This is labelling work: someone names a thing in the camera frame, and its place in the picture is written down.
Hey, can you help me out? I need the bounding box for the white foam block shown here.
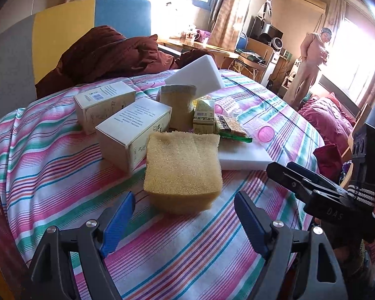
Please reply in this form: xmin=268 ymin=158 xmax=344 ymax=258
xmin=165 ymin=55 xmax=225 ymax=99
xmin=218 ymin=138 xmax=273 ymax=171

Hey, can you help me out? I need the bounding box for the cracker packet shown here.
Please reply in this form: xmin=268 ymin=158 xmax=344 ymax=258
xmin=214 ymin=114 xmax=253 ymax=143

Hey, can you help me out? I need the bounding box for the white carton box with text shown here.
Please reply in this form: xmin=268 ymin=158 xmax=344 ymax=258
xmin=96 ymin=97 xmax=172 ymax=174

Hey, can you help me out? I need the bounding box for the yellow sponge block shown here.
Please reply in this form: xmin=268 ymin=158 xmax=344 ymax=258
xmin=143 ymin=131 xmax=223 ymax=215

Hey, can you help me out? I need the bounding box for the green small carton box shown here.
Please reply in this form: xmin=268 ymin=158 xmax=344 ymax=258
xmin=193 ymin=99 xmax=215 ymax=134

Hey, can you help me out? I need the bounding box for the white carton box with barcode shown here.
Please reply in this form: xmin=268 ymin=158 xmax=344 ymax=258
xmin=74 ymin=81 xmax=136 ymax=135

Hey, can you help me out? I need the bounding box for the cream sock grey cuff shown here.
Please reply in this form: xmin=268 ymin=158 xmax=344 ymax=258
xmin=156 ymin=85 xmax=196 ymax=132

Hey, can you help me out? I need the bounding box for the pink bed quilt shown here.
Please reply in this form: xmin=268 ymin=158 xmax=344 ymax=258
xmin=299 ymin=94 xmax=365 ymax=264

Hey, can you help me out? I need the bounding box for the striped pink green tablecloth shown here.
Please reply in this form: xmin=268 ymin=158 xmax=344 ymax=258
xmin=0 ymin=85 xmax=312 ymax=299

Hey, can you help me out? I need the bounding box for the person in pink clothes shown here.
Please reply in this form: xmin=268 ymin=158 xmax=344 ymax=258
xmin=283 ymin=27 xmax=332 ymax=111

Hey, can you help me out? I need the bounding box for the air conditioner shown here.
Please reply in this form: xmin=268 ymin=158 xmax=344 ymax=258
xmin=293 ymin=0 xmax=327 ymax=14

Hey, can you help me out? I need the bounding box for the dark red jacket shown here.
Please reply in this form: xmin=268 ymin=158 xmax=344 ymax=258
xmin=36 ymin=25 xmax=214 ymax=99

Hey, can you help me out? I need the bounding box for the wooden desk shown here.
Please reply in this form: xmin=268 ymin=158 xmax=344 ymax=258
xmin=157 ymin=38 xmax=239 ymax=69

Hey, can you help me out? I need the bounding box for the grey yellow blue chair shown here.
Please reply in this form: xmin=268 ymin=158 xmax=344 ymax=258
xmin=0 ymin=0 xmax=152 ymax=118

